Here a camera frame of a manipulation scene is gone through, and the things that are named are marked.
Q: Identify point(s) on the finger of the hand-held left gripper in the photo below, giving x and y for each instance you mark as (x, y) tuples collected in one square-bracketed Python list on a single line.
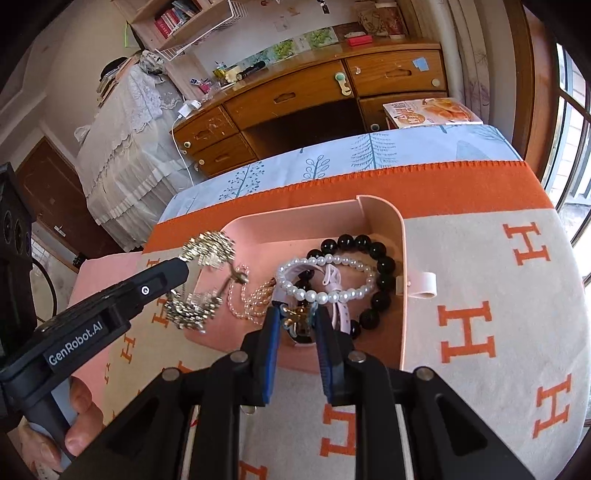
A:
[(154, 284)]

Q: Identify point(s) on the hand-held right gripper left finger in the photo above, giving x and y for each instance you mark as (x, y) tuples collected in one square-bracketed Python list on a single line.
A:
[(269, 360)]

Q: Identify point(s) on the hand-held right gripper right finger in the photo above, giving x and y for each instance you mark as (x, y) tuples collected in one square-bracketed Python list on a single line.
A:
[(325, 360)]

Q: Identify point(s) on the pink jewelry box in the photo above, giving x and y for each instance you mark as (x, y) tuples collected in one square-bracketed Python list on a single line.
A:
[(258, 230)]

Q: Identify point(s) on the person's left hand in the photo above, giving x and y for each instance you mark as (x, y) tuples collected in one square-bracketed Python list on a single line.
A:
[(83, 415)]

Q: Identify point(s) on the pink cloth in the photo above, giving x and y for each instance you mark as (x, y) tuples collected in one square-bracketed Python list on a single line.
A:
[(106, 272)]

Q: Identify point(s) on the black device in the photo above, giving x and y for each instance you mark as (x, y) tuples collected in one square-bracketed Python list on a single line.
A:
[(14, 221)]

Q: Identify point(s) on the brown wooden door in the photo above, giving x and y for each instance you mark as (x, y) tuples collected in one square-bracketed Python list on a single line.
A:
[(51, 198)]

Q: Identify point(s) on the white lace cover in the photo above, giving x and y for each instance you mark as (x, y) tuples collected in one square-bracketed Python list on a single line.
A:
[(124, 152)]

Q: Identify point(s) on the orange and beige blanket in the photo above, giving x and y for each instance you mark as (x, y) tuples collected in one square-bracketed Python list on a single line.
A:
[(461, 258)]

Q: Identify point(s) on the white charger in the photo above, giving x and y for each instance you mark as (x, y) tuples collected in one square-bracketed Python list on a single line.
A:
[(189, 109)]

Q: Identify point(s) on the tree print bedsheet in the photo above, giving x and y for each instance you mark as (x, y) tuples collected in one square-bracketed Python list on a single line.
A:
[(323, 161)]

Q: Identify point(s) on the wooden desk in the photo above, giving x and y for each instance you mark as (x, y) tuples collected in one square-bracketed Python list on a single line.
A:
[(286, 97)]

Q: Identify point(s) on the black flashlight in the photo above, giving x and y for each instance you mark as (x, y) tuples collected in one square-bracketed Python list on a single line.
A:
[(251, 70)]

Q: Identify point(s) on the wooden bookshelf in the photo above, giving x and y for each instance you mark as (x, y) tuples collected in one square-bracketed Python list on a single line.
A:
[(194, 27)]

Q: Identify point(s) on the row of red books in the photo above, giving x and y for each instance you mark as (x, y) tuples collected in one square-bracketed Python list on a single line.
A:
[(168, 22)]

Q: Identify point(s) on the green plant picture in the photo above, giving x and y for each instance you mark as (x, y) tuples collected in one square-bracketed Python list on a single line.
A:
[(322, 38), (283, 49)]

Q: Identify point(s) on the food cover magazine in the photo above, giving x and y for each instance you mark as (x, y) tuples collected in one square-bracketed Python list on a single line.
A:
[(429, 113)]

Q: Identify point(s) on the teal drawer hook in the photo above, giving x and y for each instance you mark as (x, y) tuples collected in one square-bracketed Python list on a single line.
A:
[(342, 84)]

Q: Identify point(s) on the blue sticker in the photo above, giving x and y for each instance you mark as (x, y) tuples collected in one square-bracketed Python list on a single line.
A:
[(419, 64)]

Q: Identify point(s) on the red box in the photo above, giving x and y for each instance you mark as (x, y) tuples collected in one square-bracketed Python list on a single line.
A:
[(359, 41)]

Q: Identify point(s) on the white curtain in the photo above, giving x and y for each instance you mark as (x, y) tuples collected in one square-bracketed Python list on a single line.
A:
[(480, 55)]

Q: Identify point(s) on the printed round container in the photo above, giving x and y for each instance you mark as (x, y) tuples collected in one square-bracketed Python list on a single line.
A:
[(383, 19)]

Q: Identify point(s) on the window frame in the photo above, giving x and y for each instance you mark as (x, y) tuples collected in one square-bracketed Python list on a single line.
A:
[(561, 138)]

